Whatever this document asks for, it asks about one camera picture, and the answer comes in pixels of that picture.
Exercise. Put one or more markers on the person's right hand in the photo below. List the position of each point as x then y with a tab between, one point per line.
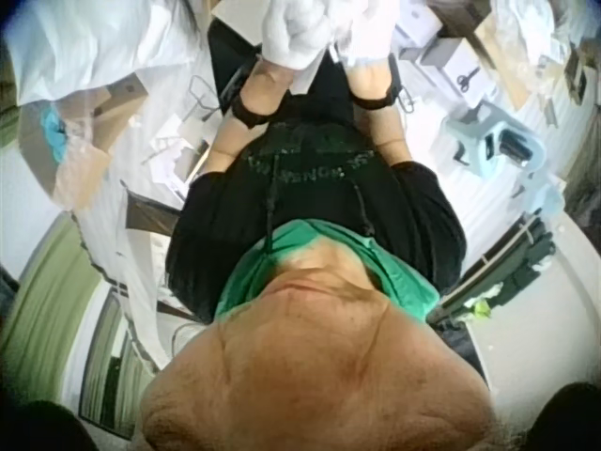
364	33

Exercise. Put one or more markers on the person's left hand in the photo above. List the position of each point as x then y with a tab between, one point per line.
293	37

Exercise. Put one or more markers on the black wrist band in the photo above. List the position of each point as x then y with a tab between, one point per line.
375	101
249	110

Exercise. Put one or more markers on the pile of white boxes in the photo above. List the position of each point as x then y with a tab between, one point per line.
446	61

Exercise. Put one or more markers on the black scissors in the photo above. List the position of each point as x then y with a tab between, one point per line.
466	80

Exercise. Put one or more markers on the white papers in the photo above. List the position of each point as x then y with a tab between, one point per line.
176	150

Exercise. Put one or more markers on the white plastic bag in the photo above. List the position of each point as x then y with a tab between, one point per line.
103	42

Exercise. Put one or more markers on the brown cardboard box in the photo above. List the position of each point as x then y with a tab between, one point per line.
101	108

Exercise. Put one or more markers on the flat brown cardboard sheets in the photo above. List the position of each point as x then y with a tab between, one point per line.
521	61

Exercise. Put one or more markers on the light blue plastic stool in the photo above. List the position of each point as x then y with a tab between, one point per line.
497	141

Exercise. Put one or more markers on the blue cloth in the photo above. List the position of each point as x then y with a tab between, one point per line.
54	134

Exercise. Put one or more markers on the black tripod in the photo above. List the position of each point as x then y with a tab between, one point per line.
516	265

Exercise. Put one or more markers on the green door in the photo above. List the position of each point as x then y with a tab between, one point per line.
47	310

